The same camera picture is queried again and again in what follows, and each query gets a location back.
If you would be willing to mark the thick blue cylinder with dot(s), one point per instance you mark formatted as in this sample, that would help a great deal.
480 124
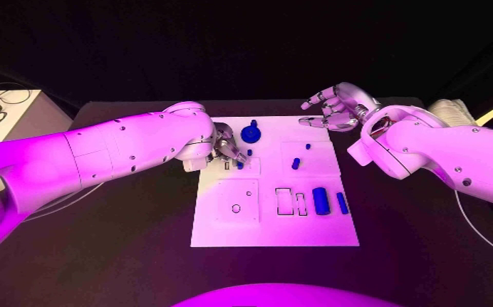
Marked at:
320 201

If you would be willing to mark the white cloth bundle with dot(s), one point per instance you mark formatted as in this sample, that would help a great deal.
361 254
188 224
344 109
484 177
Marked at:
449 112

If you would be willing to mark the blue gear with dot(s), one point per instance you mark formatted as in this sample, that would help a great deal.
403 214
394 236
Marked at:
250 132

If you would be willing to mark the white task board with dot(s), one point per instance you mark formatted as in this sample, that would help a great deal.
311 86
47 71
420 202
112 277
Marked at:
275 205

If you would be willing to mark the thin blue cylinder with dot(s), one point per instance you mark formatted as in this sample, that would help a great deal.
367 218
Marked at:
341 203

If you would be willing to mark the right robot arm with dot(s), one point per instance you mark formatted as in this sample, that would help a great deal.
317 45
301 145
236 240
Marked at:
431 144

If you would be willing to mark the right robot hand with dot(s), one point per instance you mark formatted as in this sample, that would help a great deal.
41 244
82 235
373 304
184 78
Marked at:
341 109

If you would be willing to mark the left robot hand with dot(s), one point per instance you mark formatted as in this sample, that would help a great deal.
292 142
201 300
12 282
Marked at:
224 143

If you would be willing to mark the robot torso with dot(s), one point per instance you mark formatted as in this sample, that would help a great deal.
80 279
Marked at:
286 295

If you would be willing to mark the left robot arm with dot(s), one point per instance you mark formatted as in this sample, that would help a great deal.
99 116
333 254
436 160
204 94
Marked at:
115 149

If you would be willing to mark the white side table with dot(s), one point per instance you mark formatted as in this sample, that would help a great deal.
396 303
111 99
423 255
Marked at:
23 114

